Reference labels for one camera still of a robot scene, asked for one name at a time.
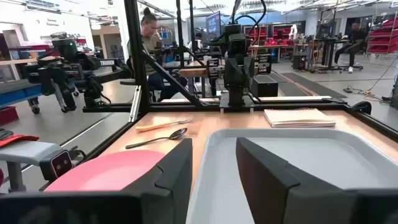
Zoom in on person seated at workbench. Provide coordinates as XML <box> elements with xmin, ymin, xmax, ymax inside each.
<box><xmin>127</xmin><ymin>6</ymin><xmax>189</xmax><ymax>102</ymax></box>

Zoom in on fork with cream handle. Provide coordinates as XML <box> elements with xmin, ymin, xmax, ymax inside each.
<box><xmin>135</xmin><ymin>115</ymin><xmax>194</xmax><ymax>133</ymax></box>

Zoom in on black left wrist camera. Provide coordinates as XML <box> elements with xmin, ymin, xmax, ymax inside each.
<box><xmin>229</xmin><ymin>32</ymin><xmax>249</xmax><ymax>57</ymax></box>

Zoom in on floor cables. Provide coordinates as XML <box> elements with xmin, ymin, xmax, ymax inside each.
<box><xmin>343</xmin><ymin>55</ymin><xmax>398</xmax><ymax>102</ymax></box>

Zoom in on dark computer monitor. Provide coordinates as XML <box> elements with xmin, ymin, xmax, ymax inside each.
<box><xmin>205</xmin><ymin>11</ymin><xmax>222</xmax><ymax>41</ymax></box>

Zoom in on small black table camera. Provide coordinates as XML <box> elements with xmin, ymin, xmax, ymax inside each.
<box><xmin>39</xmin><ymin>149</ymin><xmax>74</xmax><ymax>183</ymax></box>

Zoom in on red floor bin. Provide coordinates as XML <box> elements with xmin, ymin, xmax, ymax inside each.
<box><xmin>0</xmin><ymin>105</ymin><xmax>19</xmax><ymax>126</ymax></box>

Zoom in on folded beige napkin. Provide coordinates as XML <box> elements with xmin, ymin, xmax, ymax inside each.
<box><xmin>263</xmin><ymin>108</ymin><xmax>337</xmax><ymax>129</ymax></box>

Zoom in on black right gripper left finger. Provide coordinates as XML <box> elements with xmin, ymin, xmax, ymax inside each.
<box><xmin>0</xmin><ymin>138</ymin><xmax>193</xmax><ymax>224</ymax></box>

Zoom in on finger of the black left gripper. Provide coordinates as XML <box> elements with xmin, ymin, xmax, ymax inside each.
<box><xmin>239</xmin><ymin>55</ymin><xmax>256</xmax><ymax>90</ymax></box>
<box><xmin>224</xmin><ymin>55</ymin><xmax>239</xmax><ymax>90</ymax></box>

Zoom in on wooden workbench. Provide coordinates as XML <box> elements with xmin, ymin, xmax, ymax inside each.
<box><xmin>178</xmin><ymin>60</ymin><xmax>226</xmax><ymax>99</ymax></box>

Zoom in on rack of red bins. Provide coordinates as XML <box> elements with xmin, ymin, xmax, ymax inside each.
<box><xmin>366</xmin><ymin>12</ymin><xmax>398</xmax><ymax>58</ymax></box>

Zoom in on person seated on stool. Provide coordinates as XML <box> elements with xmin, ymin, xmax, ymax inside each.
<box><xmin>334</xmin><ymin>20</ymin><xmax>368</xmax><ymax>75</ymax></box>

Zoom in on black metal spoon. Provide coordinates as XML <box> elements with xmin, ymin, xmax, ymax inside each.
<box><xmin>124</xmin><ymin>127</ymin><xmax>188</xmax><ymax>150</ymax></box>

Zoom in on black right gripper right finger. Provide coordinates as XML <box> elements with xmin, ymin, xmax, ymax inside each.
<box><xmin>235</xmin><ymin>136</ymin><xmax>398</xmax><ymax>224</ymax></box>

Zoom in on blue wheeled cart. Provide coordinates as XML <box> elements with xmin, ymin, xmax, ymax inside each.
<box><xmin>0</xmin><ymin>79</ymin><xmax>80</xmax><ymax>114</ymax></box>

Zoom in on black aluminium table frame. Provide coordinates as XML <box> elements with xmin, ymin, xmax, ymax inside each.
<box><xmin>82</xmin><ymin>0</ymin><xmax>398</xmax><ymax>141</ymax></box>

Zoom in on shelf of red bins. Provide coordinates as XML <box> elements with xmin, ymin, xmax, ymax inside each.
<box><xmin>244</xmin><ymin>24</ymin><xmax>295</xmax><ymax>46</ymax></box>

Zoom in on grey plastic tray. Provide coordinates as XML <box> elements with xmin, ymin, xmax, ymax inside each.
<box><xmin>185</xmin><ymin>128</ymin><xmax>398</xmax><ymax>224</ymax></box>

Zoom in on grey camera stand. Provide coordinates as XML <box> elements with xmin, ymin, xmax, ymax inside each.
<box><xmin>0</xmin><ymin>141</ymin><xmax>65</xmax><ymax>193</ymax></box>

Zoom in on red cloth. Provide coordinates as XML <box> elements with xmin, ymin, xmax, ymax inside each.
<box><xmin>0</xmin><ymin>133</ymin><xmax>40</xmax><ymax>149</ymax></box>

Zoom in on black box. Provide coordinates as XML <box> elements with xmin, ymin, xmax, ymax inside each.
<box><xmin>250</xmin><ymin>74</ymin><xmax>279</xmax><ymax>98</ymax></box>

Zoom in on black floor mat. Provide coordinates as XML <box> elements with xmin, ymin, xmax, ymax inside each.
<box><xmin>269</xmin><ymin>72</ymin><xmax>348</xmax><ymax>99</ymax></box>

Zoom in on pink round plate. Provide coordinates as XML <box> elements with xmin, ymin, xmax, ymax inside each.
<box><xmin>43</xmin><ymin>149</ymin><xmax>167</xmax><ymax>193</ymax></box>

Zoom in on black monitor stand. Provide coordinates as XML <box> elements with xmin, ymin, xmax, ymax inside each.
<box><xmin>315</xmin><ymin>20</ymin><xmax>349</xmax><ymax>74</ymax></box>

